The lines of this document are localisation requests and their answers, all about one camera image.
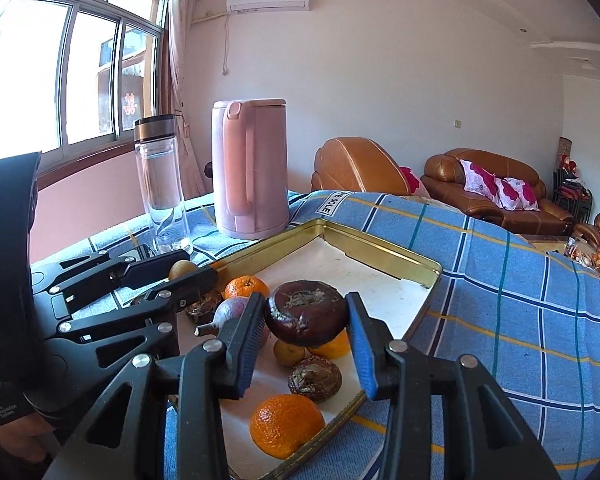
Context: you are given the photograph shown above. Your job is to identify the brown leather armchair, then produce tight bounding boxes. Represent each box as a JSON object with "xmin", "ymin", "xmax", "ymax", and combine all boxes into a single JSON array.
[
  {"xmin": 311, "ymin": 137, "xmax": 411, "ymax": 196},
  {"xmin": 572, "ymin": 212, "xmax": 600, "ymax": 261}
]

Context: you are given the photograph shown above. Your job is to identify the white power cable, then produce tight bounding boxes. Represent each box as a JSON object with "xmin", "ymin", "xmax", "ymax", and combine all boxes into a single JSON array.
[{"xmin": 221, "ymin": 12, "xmax": 231, "ymax": 77}]

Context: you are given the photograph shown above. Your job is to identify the cluttered coffee table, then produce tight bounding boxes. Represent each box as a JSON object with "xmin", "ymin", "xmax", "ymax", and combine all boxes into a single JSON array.
[{"xmin": 522, "ymin": 234, "xmax": 600, "ymax": 286}]

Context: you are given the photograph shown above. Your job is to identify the window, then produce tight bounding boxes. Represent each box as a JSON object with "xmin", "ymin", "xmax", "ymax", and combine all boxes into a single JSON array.
[{"xmin": 0, "ymin": 0, "xmax": 171, "ymax": 171}]

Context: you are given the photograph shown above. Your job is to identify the brown leather sofa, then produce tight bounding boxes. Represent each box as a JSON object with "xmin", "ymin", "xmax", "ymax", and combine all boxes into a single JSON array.
[{"xmin": 422, "ymin": 148, "xmax": 576, "ymax": 235}]

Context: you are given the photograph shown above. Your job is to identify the gold metal tin box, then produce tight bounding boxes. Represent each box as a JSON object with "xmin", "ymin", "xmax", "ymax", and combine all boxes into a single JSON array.
[{"xmin": 165, "ymin": 218, "xmax": 443, "ymax": 480}]

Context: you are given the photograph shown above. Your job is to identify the pink electric kettle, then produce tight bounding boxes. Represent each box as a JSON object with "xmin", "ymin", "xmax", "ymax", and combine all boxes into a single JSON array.
[{"xmin": 211, "ymin": 99, "xmax": 290, "ymax": 240}]

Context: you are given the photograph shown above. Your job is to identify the purple grey pomegranate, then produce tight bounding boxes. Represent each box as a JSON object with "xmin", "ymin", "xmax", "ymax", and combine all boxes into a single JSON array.
[{"xmin": 195, "ymin": 296, "xmax": 255, "ymax": 338}]

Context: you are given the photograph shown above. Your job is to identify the pink curtain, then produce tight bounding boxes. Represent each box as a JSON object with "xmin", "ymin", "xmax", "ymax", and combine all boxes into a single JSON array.
[{"xmin": 167, "ymin": 0, "xmax": 211, "ymax": 198}]

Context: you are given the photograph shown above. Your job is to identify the small yellow loquat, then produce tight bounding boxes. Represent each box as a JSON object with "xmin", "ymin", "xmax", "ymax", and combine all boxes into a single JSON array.
[
  {"xmin": 168, "ymin": 260, "xmax": 196, "ymax": 281},
  {"xmin": 272, "ymin": 337, "xmax": 308, "ymax": 368}
]

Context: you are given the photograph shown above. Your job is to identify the clear glass bottle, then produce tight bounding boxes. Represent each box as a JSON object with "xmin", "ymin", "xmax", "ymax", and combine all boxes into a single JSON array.
[{"xmin": 133, "ymin": 115, "xmax": 194, "ymax": 256}]

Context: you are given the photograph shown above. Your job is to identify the large orange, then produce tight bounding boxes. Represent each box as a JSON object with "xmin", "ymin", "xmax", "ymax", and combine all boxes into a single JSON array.
[{"xmin": 250, "ymin": 394, "xmax": 326, "ymax": 461}]

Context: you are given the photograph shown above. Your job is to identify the blue plaid tablecloth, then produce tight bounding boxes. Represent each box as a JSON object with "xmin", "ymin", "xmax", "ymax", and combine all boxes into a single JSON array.
[{"xmin": 30, "ymin": 190, "xmax": 600, "ymax": 480}]

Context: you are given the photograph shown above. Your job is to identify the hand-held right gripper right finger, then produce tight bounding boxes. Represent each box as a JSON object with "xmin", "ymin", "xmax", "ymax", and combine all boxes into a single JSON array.
[{"xmin": 345, "ymin": 291, "xmax": 561, "ymax": 480}]

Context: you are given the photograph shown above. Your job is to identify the small orange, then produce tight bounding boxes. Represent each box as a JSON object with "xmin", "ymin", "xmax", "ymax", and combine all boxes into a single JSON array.
[
  {"xmin": 307, "ymin": 330, "xmax": 353, "ymax": 361},
  {"xmin": 223, "ymin": 275, "xmax": 271, "ymax": 301}
]

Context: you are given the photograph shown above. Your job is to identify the person's left hand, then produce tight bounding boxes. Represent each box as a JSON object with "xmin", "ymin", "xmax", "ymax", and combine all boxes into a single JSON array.
[{"xmin": 0, "ymin": 407, "xmax": 58, "ymax": 463}]

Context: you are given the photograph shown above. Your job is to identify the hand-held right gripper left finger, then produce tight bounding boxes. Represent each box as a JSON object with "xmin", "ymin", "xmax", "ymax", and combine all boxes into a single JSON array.
[{"xmin": 42, "ymin": 291, "xmax": 267, "ymax": 480}]

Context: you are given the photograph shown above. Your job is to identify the stacked black chairs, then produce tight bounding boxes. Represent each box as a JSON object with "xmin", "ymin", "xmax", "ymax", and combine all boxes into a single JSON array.
[{"xmin": 552, "ymin": 157, "xmax": 593, "ymax": 221}]

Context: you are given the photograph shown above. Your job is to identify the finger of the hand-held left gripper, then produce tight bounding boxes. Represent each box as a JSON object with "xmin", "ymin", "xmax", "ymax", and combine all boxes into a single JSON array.
[
  {"xmin": 32, "ymin": 249, "xmax": 193, "ymax": 313},
  {"xmin": 55, "ymin": 266, "xmax": 220, "ymax": 343}
]

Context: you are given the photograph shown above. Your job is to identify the dark brown mangosteen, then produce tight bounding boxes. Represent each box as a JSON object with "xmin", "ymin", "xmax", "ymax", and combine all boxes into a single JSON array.
[{"xmin": 265, "ymin": 281, "xmax": 351, "ymax": 348}]

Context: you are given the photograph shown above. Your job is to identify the white red floral pillow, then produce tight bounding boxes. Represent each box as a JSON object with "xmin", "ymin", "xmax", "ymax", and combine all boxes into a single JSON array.
[
  {"xmin": 459, "ymin": 159, "xmax": 503, "ymax": 206},
  {"xmin": 495, "ymin": 177, "xmax": 541, "ymax": 212}
]

